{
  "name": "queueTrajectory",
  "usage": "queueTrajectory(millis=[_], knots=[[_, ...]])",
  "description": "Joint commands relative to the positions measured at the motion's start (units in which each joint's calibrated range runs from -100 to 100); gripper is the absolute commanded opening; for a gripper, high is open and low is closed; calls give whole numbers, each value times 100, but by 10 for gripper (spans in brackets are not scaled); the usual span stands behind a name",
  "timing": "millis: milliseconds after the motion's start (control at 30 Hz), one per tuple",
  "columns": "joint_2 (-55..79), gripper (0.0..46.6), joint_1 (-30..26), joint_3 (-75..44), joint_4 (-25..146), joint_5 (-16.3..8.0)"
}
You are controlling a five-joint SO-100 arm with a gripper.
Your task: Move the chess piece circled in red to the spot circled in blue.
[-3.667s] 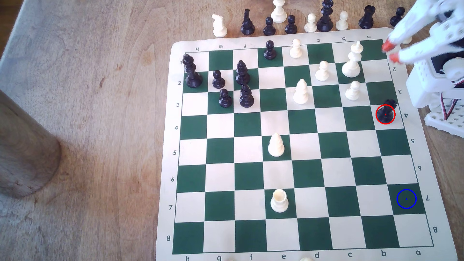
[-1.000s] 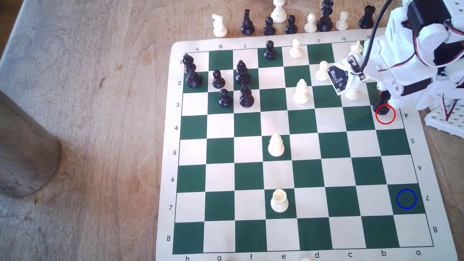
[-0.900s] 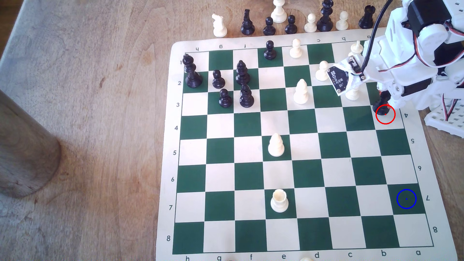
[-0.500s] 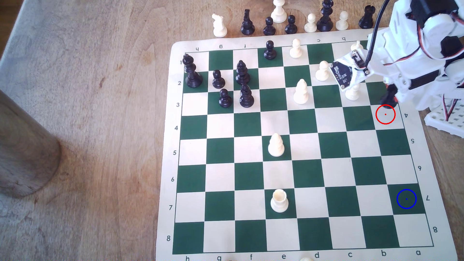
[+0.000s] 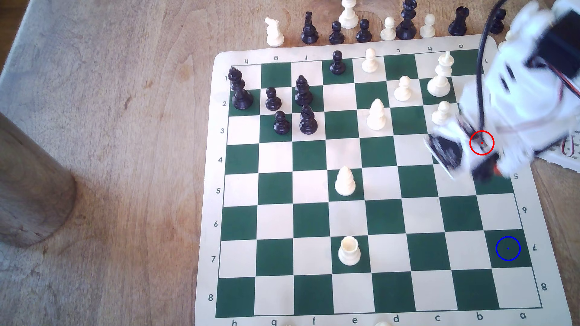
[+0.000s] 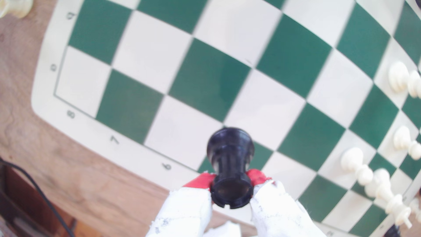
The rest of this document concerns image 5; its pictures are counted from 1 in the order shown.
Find green and white chess mat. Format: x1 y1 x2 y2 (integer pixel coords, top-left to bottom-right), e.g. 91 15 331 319
195 34 572 326

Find white chess queen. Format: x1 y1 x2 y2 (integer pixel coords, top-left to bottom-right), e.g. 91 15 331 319
427 51 455 97

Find white chess rook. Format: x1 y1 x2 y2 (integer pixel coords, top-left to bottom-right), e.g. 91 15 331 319
338 236 362 266

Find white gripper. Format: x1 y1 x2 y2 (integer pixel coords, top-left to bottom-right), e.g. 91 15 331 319
455 106 546 178

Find black chess king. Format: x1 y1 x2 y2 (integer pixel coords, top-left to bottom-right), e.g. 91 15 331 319
228 67 254 110

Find black camera cable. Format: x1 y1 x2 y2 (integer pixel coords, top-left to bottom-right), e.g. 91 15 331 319
476 0 508 136

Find black chess pawn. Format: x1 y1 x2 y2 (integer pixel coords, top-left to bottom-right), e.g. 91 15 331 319
273 111 291 135
329 21 345 45
265 87 282 111
356 18 372 43
329 50 346 75
488 8 507 34

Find black chess bishop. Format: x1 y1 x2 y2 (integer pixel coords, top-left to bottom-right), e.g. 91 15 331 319
301 12 319 44
299 105 319 135

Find black chess queen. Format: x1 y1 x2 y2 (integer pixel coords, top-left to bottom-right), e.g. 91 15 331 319
395 0 417 40

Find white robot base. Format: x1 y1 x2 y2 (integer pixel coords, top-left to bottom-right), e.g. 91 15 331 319
537 131 580 173

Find black bishop upper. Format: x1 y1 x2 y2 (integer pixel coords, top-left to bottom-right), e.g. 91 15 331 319
295 75 313 107

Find white chess knight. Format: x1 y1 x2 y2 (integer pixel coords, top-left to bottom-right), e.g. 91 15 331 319
265 17 285 47

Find black gripper camera module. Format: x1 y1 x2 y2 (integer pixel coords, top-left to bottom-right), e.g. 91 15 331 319
425 131 467 181

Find red black servo wires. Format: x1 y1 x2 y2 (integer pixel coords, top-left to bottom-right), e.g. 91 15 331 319
559 133 580 157

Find white chess bishop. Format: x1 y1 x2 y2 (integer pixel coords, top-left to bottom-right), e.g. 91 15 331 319
335 166 357 197
366 98 387 131

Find white chess king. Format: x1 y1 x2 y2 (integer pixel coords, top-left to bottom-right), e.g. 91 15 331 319
339 0 359 29

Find black chess rook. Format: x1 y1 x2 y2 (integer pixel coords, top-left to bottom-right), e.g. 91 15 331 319
449 6 470 37

